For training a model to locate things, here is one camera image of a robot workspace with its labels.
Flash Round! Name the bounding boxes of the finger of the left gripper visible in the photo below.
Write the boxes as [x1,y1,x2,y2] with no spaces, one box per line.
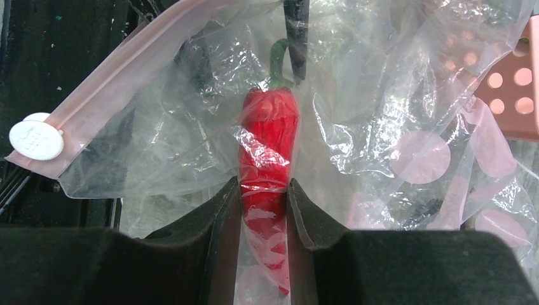
[283,0,310,83]

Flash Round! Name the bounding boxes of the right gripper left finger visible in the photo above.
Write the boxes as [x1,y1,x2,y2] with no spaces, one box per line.
[1,178,241,304]

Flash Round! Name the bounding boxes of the clear zip top bag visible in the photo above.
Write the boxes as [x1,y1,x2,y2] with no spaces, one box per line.
[8,1,538,304]

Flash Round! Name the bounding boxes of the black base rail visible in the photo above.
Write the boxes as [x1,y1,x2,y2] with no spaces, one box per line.
[1,1,170,229]

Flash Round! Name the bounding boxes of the pink perforated plastic basket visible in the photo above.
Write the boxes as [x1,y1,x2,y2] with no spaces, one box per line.
[432,13,538,148]

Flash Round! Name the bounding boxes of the red fake chili pepper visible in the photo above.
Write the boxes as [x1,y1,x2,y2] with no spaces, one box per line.
[237,39,300,295]

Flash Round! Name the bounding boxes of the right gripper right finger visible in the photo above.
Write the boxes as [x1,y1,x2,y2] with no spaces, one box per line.
[286,180,538,304]

